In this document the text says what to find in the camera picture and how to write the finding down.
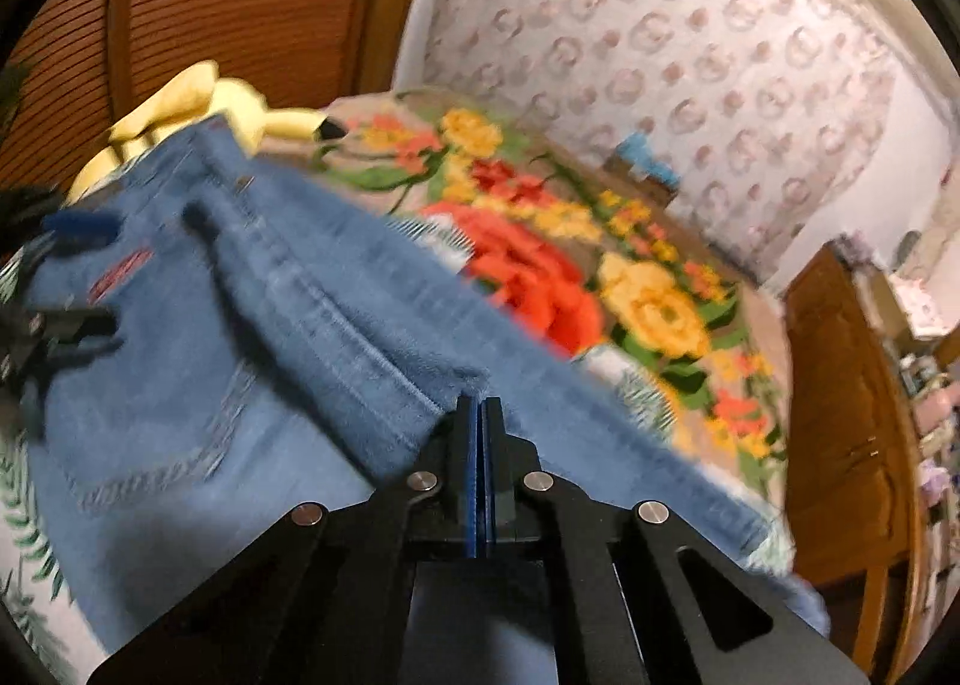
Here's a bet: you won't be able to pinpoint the blue denim jeans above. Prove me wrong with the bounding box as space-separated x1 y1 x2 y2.
23 119 784 651

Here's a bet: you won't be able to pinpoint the yellow plush toy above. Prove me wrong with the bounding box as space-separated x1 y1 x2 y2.
67 59 347 204

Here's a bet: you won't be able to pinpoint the floral brown blanket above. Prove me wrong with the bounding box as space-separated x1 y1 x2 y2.
263 89 791 506

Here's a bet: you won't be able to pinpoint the wooden louvered wardrobe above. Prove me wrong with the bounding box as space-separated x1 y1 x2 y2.
2 0 412 187

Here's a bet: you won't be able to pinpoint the palm leaf print sheet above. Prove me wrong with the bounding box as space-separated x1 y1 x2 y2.
0 211 797 685

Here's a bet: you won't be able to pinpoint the wooden sideboard cabinet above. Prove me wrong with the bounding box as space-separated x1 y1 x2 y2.
784 245 929 683

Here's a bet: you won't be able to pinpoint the cardboard box with blue bag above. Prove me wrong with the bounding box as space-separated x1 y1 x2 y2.
604 133 680 208

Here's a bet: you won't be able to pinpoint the pink circle pattern curtain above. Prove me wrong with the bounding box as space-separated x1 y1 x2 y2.
425 0 896 279

